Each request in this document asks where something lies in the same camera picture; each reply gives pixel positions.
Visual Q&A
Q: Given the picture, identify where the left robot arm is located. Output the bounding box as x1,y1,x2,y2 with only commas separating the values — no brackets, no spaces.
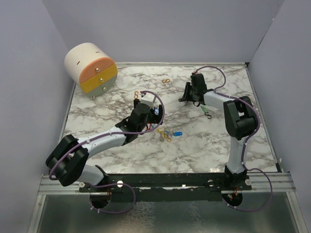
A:
46,102,165,192

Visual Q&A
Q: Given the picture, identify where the round three-drawer storage box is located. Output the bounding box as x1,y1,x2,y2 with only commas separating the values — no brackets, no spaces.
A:
64,43,118,99

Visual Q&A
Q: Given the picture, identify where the aluminium rail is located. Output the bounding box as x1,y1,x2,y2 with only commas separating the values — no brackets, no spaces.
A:
38,172,296,195

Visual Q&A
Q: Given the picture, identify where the blue key tag right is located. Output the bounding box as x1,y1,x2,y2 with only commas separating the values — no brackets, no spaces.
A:
173,132,183,136

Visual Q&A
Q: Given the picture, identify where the green key tag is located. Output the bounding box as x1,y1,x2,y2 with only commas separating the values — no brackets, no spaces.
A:
201,105,208,113

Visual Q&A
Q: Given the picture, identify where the purple cable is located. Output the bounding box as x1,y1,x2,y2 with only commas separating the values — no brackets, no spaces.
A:
48,91,166,214
193,66,273,211

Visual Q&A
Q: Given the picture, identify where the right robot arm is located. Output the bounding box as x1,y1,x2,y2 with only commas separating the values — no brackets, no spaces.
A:
179,73,259,190

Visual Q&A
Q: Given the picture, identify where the orange blue carabiner cluster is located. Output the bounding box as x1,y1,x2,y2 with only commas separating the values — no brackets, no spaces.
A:
163,131,172,143

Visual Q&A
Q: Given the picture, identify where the black mounting base bar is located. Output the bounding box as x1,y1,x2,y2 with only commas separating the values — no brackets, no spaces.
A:
79,173,252,202

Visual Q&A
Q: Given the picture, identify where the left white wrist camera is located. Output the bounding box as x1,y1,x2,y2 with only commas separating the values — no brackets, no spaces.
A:
140,93,156,109

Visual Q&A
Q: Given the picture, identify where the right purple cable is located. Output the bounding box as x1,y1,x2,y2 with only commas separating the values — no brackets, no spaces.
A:
193,66,273,211

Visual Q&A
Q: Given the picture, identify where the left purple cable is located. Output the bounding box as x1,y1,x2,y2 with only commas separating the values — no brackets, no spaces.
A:
48,91,166,214

